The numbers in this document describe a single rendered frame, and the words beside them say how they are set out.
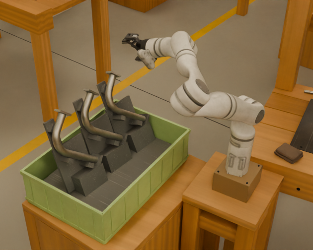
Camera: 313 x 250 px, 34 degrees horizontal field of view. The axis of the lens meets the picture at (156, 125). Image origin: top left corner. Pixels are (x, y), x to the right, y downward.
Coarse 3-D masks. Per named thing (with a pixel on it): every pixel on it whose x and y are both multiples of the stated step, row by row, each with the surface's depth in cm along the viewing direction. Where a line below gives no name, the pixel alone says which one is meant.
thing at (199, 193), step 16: (208, 176) 216; (272, 176) 217; (192, 192) 209; (208, 192) 209; (256, 192) 209; (272, 192) 209; (208, 208) 204; (224, 208) 202; (240, 208) 202; (256, 208) 202; (240, 224) 199; (256, 224) 196
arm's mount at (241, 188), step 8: (224, 160) 211; (224, 168) 207; (248, 168) 207; (256, 168) 207; (216, 176) 205; (224, 176) 203; (232, 176) 203; (248, 176) 203; (256, 176) 205; (216, 184) 207; (224, 184) 205; (232, 184) 202; (240, 184) 200; (248, 184) 200; (256, 184) 210; (224, 192) 207; (232, 192) 205; (240, 192) 202; (248, 192) 202; (240, 200) 205
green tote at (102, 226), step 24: (168, 120) 229; (24, 168) 203; (48, 168) 215; (168, 168) 220; (48, 192) 198; (144, 192) 208; (72, 216) 197; (96, 216) 187; (120, 216) 197; (96, 240) 196
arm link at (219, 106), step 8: (176, 96) 153; (184, 96) 151; (216, 96) 166; (224, 96) 167; (176, 104) 153; (184, 104) 152; (192, 104) 151; (208, 104) 164; (216, 104) 165; (224, 104) 166; (184, 112) 153; (192, 112) 154; (200, 112) 160; (208, 112) 163; (216, 112) 165; (224, 112) 167
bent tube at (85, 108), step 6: (84, 90) 206; (90, 90) 204; (90, 96) 205; (84, 102) 205; (90, 102) 206; (84, 108) 205; (84, 114) 205; (84, 120) 205; (84, 126) 207; (90, 126) 207; (90, 132) 209; (96, 132) 210; (102, 132) 212; (108, 132) 215; (108, 138) 216; (114, 138) 217; (120, 138) 220
